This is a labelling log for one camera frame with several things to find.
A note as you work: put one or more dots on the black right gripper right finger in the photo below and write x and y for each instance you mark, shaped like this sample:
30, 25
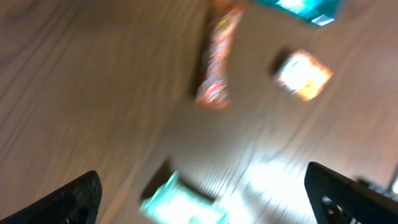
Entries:
335, 198

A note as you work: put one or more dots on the pale green wipes pack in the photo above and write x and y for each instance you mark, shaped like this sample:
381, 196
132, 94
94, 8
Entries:
176, 203

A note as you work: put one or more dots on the small orange juice carton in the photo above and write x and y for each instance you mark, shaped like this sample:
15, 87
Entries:
303, 75

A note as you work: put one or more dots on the teal mouthwash bottle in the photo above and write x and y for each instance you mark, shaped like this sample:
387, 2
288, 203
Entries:
317, 12

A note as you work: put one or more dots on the red brown snack packet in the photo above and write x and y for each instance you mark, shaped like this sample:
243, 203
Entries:
223, 20

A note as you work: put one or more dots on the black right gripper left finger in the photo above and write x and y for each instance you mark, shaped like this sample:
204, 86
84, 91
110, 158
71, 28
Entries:
77, 202

